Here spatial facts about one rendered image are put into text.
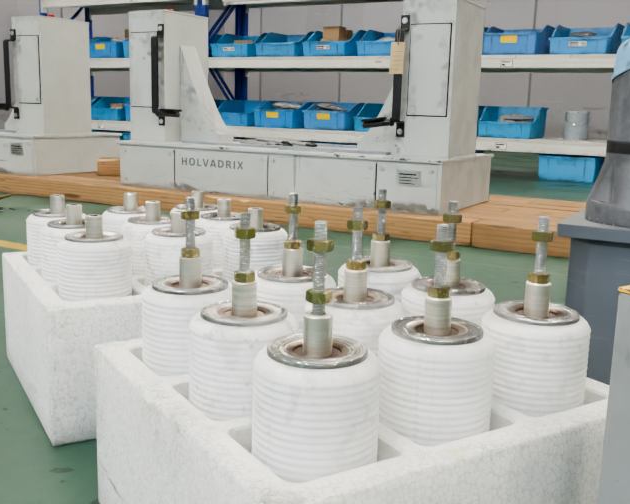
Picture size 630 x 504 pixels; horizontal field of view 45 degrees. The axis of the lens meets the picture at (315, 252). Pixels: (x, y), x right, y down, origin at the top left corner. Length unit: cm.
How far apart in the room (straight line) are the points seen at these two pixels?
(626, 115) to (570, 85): 798
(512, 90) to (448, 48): 647
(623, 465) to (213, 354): 32
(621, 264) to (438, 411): 42
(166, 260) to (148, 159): 222
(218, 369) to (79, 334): 39
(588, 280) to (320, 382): 52
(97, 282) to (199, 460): 47
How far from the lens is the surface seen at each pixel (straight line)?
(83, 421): 105
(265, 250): 110
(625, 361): 58
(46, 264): 116
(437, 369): 61
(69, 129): 390
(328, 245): 55
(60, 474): 98
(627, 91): 100
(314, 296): 56
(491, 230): 249
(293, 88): 1028
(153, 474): 71
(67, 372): 102
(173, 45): 334
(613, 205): 99
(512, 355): 69
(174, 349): 75
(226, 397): 65
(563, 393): 71
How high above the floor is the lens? 43
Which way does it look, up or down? 11 degrees down
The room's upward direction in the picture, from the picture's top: 2 degrees clockwise
